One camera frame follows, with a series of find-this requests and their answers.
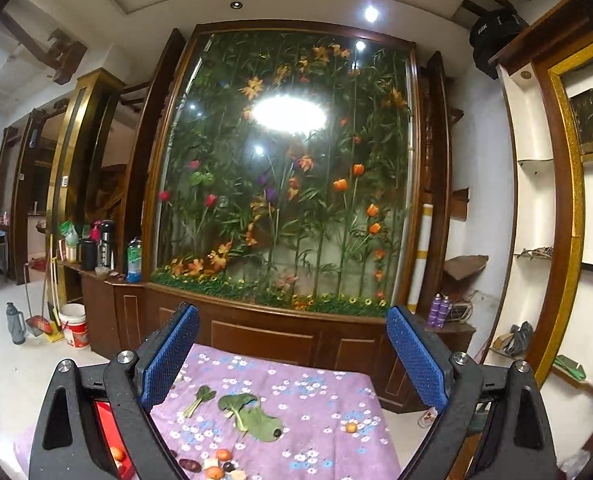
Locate orange tangerine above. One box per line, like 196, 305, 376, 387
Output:
205, 466, 225, 480
216, 448, 232, 463
110, 446, 125, 463

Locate dark red date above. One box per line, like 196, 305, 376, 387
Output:
178, 458, 203, 474

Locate white sugarcane piece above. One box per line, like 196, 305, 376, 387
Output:
203, 457, 219, 469
228, 469, 248, 480

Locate purple bottles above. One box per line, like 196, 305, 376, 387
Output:
426, 294, 451, 328

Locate small green bok choy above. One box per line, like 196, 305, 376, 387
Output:
182, 385, 216, 418

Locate purple floral tablecloth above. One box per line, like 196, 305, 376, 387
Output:
150, 344, 401, 479

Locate white red bucket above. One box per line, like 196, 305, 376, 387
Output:
59, 302, 89, 349

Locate green plastic bottle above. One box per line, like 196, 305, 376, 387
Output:
126, 237, 142, 284

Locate large green leafy vegetable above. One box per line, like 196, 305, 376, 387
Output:
217, 393, 284, 442

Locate red tray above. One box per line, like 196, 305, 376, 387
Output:
95, 401, 136, 480

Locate steel thermos flask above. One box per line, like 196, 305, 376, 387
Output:
98, 219, 116, 270

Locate grey water jug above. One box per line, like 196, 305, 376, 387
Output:
6, 302, 26, 344

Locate flower display glass cabinet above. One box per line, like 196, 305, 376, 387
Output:
150, 21, 417, 318

